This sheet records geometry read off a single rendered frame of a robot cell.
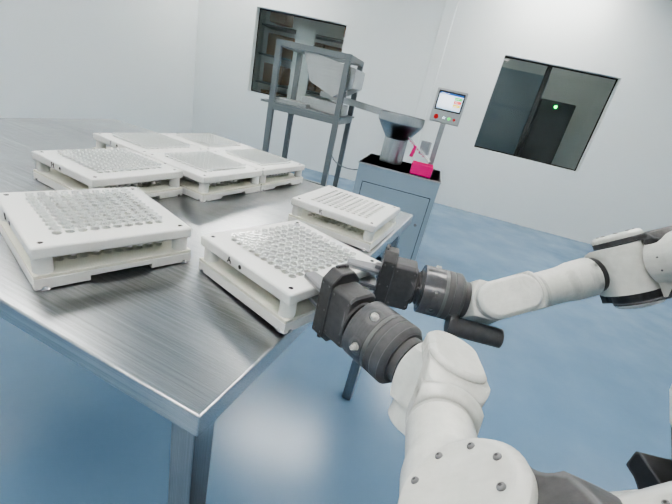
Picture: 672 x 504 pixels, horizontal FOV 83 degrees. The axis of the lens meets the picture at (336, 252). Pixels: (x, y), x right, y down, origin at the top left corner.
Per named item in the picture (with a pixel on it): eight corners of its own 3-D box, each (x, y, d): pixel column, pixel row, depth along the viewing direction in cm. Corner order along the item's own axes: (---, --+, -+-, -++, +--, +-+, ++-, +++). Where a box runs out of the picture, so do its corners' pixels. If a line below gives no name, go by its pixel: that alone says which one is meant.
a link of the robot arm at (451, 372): (398, 380, 50) (394, 444, 37) (428, 321, 49) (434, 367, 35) (444, 403, 50) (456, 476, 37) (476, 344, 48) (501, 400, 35)
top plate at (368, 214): (399, 213, 117) (400, 207, 116) (373, 233, 95) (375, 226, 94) (328, 190, 124) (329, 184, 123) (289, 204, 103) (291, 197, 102)
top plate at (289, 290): (199, 244, 70) (200, 234, 69) (296, 227, 88) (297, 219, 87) (288, 307, 57) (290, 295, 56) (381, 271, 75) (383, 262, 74)
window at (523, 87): (471, 147, 523) (503, 54, 477) (471, 147, 524) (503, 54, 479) (576, 172, 503) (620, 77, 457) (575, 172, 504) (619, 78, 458)
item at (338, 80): (227, 206, 358) (245, 26, 299) (272, 185, 455) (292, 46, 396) (373, 249, 337) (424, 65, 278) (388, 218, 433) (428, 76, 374)
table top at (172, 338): (-310, 129, 89) (-317, 113, 87) (115, 126, 184) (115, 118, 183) (197, 439, 44) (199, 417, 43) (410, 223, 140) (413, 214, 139)
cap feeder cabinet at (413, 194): (337, 252, 315) (358, 161, 285) (351, 231, 367) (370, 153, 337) (411, 274, 306) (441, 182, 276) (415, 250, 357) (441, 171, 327)
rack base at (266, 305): (198, 268, 72) (198, 257, 71) (293, 247, 90) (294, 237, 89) (283, 334, 59) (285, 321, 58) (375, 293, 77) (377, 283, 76)
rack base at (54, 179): (33, 178, 95) (32, 169, 94) (126, 170, 116) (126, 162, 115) (93, 209, 86) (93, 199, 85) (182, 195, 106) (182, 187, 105)
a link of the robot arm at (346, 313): (312, 268, 53) (371, 314, 46) (360, 259, 60) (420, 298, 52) (297, 341, 58) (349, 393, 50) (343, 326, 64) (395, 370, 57)
